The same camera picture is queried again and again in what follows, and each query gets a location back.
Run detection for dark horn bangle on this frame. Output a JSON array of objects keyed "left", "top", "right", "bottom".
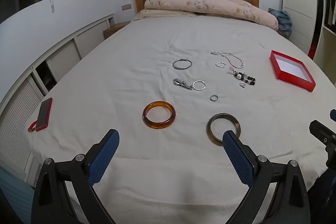
[{"left": 206, "top": 113, "right": 240, "bottom": 147}]

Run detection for beaded bracelet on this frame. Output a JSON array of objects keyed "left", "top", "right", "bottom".
[{"left": 228, "top": 68, "right": 256, "bottom": 86}]

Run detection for silver necklace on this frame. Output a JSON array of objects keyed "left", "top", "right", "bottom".
[{"left": 211, "top": 51, "right": 245, "bottom": 69}]

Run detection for thin silver bangle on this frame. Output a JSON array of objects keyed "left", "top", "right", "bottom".
[{"left": 172, "top": 59, "right": 192, "bottom": 70}]

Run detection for silver chain bracelet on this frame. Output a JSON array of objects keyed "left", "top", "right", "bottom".
[{"left": 173, "top": 78, "right": 194, "bottom": 90}]

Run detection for amber bangle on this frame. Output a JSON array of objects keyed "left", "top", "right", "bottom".
[{"left": 142, "top": 101, "right": 176, "bottom": 130}]

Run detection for cream pillow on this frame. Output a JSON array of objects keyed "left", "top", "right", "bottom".
[{"left": 134, "top": 9, "right": 197, "bottom": 20}]

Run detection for open shelf unit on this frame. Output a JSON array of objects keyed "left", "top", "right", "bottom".
[{"left": 314, "top": 0, "right": 336, "bottom": 62}]

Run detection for pink floral quilt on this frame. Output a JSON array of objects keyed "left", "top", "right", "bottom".
[{"left": 144, "top": 0, "right": 279, "bottom": 30}]

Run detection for wooden nightstand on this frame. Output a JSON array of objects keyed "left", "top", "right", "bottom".
[{"left": 103, "top": 21, "right": 130, "bottom": 40}]

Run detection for red cased phone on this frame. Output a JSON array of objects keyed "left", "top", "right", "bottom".
[{"left": 28, "top": 97, "right": 53, "bottom": 132}]

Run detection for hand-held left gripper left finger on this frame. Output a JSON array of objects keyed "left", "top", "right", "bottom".
[{"left": 31, "top": 129, "right": 120, "bottom": 224}]

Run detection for red box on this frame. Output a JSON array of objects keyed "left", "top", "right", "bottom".
[{"left": 270, "top": 50, "right": 316, "bottom": 92}]

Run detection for light blue cloth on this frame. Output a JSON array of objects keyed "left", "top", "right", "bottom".
[{"left": 0, "top": 166, "right": 34, "bottom": 214}]

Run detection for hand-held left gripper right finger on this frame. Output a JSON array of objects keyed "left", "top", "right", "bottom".
[{"left": 222, "top": 130, "right": 310, "bottom": 224}]

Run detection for white louvred cabinets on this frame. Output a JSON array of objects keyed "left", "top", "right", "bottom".
[{"left": 0, "top": 13, "right": 115, "bottom": 188}]

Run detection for bed with white sheet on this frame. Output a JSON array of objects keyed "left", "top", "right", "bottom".
[{"left": 24, "top": 15, "right": 336, "bottom": 224}]

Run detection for dark cloth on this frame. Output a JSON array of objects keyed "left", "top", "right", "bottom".
[{"left": 306, "top": 168, "right": 336, "bottom": 224}]

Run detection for white wardrobe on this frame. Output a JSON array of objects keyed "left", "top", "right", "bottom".
[{"left": 278, "top": 0, "right": 326, "bottom": 56}]

